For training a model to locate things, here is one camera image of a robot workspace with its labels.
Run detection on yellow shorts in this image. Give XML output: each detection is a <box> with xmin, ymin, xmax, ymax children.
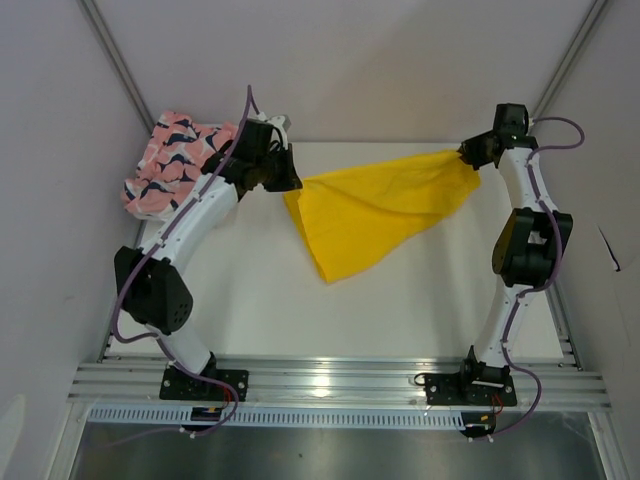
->
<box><xmin>283</xmin><ymin>150</ymin><xmax>481</xmax><ymax>284</ymax></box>

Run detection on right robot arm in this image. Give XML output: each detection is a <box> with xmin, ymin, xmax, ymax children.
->
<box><xmin>456</xmin><ymin>103</ymin><xmax>573</xmax><ymax>404</ymax></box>

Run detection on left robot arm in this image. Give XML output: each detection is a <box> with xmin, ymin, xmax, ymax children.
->
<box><xmin>114</xmin><ymin>115</ymin><xmax>302</xmax><ymax>400</ymax></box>

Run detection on pink patterned shorts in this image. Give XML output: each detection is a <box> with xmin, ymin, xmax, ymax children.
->
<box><xmin>121</xmin><ymin>110</ymin><xmax>240</xmax><ymax>221</ymax></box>

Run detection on white tray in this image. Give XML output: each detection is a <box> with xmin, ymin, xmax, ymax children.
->
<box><xmin>144</xmin><ymin>121</ymin><xmax>247</xmax><ymax>225</ymax></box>

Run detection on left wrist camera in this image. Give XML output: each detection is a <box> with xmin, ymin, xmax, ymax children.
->
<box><xmin>257</xmin><ymin>112</ymin><xmax>291</xmax><ymax>136</ymax></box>

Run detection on right corner frame post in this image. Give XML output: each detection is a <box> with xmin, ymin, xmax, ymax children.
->
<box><xmin>531</xmin><ymin>0</ymin><xmax>615</xmax><ymax>118</ymax></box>

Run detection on corner frame post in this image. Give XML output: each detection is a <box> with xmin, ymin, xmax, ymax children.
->
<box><xmin>531</xmin><ymin>0</ymin><xmax>615</xmax><ymax>118</ymax></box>
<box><xmin>77</xmin><ymin>0</ymin><xmax>155</xmax><ymax>134</ymax></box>

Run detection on right side table rail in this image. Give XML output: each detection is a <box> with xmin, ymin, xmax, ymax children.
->
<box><xmin>546</xmin><ymin>284</ymin><xmax>583</xmax><ymax>371</ymax></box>

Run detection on left corner frame post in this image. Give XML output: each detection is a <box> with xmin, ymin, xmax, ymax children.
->
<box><xmin>77</xmin><ymin>0</ymin><xmax>155</xmax><ymax>134</ymax></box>

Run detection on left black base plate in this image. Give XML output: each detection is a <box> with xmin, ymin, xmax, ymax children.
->
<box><xmin>159</xmin><ymin>366</ymin><xmax>249</xmax><ymax>402</ymax></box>

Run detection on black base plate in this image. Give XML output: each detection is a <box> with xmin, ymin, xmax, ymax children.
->
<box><xmin>159</xmin><ymin>366</ymin><xmax>249</xmax><ymax>402</ymax></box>
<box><xmin>413</xmin><ymin>372</ymin><xmax>517</xmax><ymax>407</ymax></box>

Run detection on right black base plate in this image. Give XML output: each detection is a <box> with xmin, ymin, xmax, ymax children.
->
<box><xmin>413</xmin><ymin>372</ymin><xmax>517</xmax><ymax>407</ymax></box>

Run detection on slotted cable duct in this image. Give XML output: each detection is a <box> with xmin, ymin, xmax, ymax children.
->
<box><xmin>88</xmin><ymin>404</ymin><xmax>465</xmax><ymax>431</ymax></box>

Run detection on aluminium mounting rail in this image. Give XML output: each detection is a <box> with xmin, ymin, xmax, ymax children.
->
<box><xmin>67</xmin><ymin>355</ymin><xmax>611</xmax><ymax>411</ymax></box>

